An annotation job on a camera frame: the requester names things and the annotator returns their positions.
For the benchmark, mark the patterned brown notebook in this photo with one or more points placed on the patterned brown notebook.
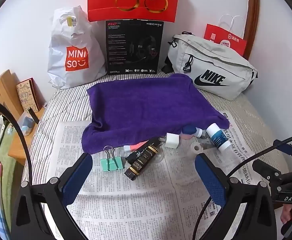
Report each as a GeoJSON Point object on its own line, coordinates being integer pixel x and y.
{"type": "Point", "coordinates": [28, 95]}

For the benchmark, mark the white plastic shopping bag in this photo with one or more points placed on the white plastic shopping bag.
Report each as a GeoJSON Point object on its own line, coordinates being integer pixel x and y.
{"type": "Point", "coordinates": [72, 42]}

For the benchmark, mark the black headset box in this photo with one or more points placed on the black headset box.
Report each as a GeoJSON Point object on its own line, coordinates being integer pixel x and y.
{"type": "Point", "coordinates": [133, 47]}

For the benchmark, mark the small white bottle cap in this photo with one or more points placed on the small white bottle cap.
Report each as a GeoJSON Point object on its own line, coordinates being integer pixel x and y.
{"type": "Point", "coordinates": [190, 130]}

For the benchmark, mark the white tape roll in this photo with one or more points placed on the white tape roll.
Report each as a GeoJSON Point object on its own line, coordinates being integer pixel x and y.
{"type": "Point", "coordinates": [197, 148]}

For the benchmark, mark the white charger plug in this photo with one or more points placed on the white charger plug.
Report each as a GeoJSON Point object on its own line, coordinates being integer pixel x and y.
{"type": "Point", "coordinates": [172, 140]}

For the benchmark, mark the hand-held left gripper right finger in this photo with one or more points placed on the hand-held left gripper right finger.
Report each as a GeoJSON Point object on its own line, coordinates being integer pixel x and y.
{"type": "Point", "coordinates": [210, 180]}

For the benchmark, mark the red gift bag gold print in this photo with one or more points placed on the red gift bag gold print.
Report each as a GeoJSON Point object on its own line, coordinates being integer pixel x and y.
{"type": "Point", "coordinates": [133, 0]}

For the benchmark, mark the white and blue tube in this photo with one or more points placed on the white and blue tube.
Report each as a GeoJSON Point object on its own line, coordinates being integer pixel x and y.
{"type": "Point", "coordinates": [219, 137]}

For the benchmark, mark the black gold-label bottle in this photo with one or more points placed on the black gold-label bottle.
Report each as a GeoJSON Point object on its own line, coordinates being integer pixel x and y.
{"type": "Point", "coordinates": [137, 167]}

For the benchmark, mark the pink utility knife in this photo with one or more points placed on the pink utility knife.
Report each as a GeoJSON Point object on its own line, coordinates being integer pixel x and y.
{"type": "Point", "coordinates": [136, 147]}

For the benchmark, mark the purple towel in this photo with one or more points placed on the purple towel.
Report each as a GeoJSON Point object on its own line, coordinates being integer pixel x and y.
{"type": "Point", "coordinates": [148, 110]}

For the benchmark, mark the newspaper sheet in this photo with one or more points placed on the newspaper sheet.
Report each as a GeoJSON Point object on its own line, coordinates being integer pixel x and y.
{"type": "Point", "coordinates": [126, 205]}

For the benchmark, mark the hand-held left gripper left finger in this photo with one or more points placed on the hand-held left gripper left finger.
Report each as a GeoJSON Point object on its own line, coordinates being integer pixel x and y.
{"type": "Point", "coordinates": [77, 177]}

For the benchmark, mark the green cloth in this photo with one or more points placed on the green cloth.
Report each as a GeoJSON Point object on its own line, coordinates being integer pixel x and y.
{"type": "Point", "coordinates": [8, 175]}

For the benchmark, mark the black cap with script print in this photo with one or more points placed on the black cap with script print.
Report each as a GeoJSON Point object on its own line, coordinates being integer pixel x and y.
{"type": "Point", "coordinates": [146, 150]}

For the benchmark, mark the small light blue box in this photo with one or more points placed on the small light blue box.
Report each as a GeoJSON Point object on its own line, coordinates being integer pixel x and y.
{"type": "Point", "coordinates": [27, 126]}

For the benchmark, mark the wooden nightstand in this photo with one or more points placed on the wooden nightstand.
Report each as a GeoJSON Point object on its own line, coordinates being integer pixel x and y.
{"type": "Point", "coordinates": [3, 90]}

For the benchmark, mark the grey waist bag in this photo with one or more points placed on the grey waist bag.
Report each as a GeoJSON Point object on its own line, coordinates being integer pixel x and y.
{"type": "Point", "coordinates": [210, 65]}

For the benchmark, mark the brown wooden headboard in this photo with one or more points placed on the brown wooden headboard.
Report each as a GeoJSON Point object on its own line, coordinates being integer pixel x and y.
{"type": "Point", "coordinates": [253, 17]}

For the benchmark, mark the green binder clip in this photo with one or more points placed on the green binder clip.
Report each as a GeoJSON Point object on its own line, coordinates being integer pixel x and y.
{"type": "Point", "coordinates": [111, 163]}

